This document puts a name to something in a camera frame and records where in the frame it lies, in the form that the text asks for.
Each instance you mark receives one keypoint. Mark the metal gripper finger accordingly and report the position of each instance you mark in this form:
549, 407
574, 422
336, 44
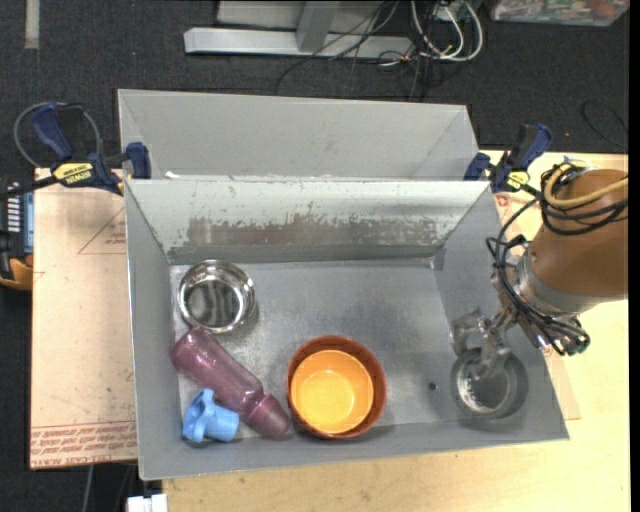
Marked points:
495, 359
465, 326

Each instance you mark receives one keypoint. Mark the clear round glass cup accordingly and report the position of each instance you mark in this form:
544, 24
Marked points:
515, 395

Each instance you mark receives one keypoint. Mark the red-brown bowl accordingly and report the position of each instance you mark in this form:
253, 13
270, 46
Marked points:
377, 385

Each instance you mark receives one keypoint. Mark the grey metal bin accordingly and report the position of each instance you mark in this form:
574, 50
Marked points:
320, 300

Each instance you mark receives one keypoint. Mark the orange-yellow bowl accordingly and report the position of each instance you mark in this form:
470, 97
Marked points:
330, 392

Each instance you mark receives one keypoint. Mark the clear glass bowl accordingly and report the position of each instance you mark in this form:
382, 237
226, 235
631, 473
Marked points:
217, 297

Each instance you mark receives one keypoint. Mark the purple plastic bottle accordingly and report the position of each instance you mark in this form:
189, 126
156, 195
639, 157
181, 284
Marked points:
220, 372

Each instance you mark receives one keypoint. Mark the light blue plastic piece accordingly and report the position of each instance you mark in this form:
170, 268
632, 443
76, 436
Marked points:
207, 417

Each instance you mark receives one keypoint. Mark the brown cardboard board red print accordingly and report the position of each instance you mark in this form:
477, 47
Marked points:
80, 325

